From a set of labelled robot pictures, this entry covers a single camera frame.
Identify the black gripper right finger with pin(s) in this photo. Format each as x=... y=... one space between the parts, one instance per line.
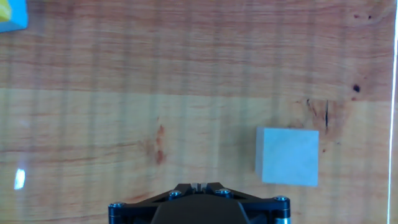
x=264 y=208

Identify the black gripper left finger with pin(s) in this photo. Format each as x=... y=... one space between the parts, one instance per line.
x=136 y=211

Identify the small pale wooden block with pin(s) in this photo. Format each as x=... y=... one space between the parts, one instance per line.
x=289 y=157

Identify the wood-grain table mat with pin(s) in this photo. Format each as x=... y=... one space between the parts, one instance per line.
x=124 y=109

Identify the blue and yellow flat box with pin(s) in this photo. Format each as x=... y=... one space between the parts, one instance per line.
x=18 y=15

